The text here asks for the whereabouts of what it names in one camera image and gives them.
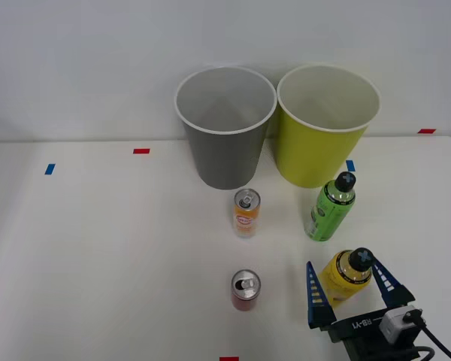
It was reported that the yellow-green plastic waste bin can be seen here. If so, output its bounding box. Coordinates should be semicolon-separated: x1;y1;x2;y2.
276;64;383;189

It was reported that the green label plastic bottle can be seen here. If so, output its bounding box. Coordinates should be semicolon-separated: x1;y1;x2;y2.
305;171;358;242

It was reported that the red drink can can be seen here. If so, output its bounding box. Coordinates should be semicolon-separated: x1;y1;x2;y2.
230;268;262;312

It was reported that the yellow label plastic bottle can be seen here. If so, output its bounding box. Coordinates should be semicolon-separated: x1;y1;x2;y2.
320;247;374;305

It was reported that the orange and white drink can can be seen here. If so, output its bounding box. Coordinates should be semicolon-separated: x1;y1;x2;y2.
232;187;262;239

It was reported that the grey plastic waste bin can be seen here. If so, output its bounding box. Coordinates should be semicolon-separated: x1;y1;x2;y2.
174;66;278;191

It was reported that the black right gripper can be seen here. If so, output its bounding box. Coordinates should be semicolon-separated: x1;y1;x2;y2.
305;258;435;361

